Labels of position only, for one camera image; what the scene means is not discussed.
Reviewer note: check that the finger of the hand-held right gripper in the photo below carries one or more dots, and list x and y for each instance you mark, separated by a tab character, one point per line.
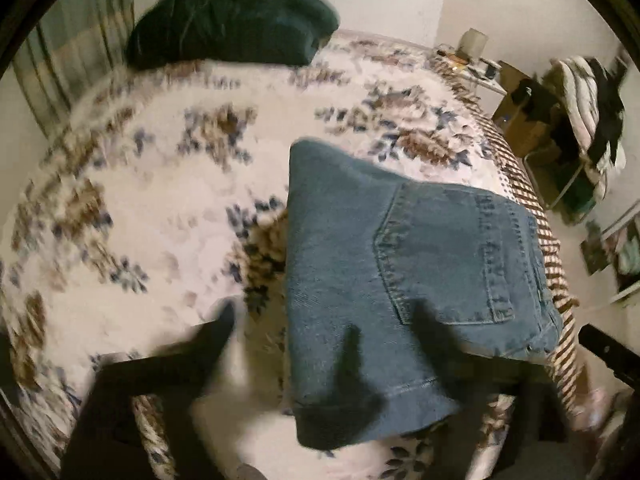
610	350

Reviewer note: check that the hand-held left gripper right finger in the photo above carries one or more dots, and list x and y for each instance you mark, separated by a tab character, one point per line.
500	380

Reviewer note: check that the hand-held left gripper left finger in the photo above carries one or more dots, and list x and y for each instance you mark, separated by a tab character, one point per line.
150	375

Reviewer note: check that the blue denim pants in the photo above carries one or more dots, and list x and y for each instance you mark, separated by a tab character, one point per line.
350	260

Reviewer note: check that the black object on floor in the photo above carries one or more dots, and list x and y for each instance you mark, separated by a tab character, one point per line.
596	250

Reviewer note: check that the teal storage box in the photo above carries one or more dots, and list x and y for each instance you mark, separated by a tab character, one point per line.
577	202

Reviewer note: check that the brown checked bed sheet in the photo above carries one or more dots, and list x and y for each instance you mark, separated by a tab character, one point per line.
530	200

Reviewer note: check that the metal folding chair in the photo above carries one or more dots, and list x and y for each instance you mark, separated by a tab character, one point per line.
560	185

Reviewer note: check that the floral printed blanket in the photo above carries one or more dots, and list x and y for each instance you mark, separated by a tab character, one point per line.
175	185

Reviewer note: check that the large brown cardboard box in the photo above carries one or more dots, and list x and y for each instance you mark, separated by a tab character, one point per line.
530	130

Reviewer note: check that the black white-striped clothes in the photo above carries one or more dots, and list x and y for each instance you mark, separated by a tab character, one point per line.
607	110

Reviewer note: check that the black cloth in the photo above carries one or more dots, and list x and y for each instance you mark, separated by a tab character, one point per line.
530	100

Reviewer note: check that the dark mug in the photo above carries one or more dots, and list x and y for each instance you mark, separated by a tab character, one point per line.
493	70

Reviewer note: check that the white nightstand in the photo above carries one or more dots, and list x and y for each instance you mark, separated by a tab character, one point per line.
475	72

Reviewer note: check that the small beige table lamp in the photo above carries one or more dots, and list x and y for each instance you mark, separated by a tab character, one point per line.
473	42

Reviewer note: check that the green curtain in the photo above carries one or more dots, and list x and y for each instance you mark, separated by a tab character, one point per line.
65	35

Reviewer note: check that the white bed headboard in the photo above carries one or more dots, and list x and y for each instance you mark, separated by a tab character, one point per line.
400	5

